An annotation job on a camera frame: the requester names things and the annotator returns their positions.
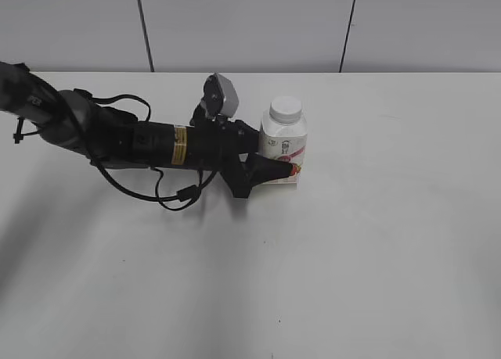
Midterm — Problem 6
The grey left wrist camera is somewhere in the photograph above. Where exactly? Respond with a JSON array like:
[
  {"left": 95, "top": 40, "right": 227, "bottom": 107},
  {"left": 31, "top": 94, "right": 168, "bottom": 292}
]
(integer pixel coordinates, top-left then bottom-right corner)
[{"left": 189, "top": 73, "right": 240, "bottom": 127}]

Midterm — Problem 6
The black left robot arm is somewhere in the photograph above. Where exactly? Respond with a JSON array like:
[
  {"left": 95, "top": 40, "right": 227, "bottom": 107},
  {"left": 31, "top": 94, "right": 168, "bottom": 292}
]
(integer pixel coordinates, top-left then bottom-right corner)
[{"left": 1, "top": 63, "right": 296, "bottom": 203}]

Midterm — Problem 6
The white yili changqing yogurt bottle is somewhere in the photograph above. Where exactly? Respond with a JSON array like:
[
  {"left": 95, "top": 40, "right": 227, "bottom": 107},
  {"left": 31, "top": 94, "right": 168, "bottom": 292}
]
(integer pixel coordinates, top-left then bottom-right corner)
[{"left": 258, "top": 109, "right": 308, "bottom": 184}]

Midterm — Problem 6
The white plastic bottle cap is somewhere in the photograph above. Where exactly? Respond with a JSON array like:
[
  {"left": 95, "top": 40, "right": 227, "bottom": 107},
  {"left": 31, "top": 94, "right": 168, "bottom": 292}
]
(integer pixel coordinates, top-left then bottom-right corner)
[{"left": 269, "top": 96, "right": 303, "bottom": 124}]

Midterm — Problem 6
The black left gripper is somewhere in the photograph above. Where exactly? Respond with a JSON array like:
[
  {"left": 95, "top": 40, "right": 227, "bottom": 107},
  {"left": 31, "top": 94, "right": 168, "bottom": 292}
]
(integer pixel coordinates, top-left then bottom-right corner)
[{"left": 185, "top": 118, "right": 293, "bottom": 199}]

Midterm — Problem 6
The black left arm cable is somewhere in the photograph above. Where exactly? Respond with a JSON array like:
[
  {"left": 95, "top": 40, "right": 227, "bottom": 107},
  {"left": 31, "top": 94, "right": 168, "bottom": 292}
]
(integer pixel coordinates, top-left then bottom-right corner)
[{"left": 70, "top": 94, "right": 220, "bottom": 212}]

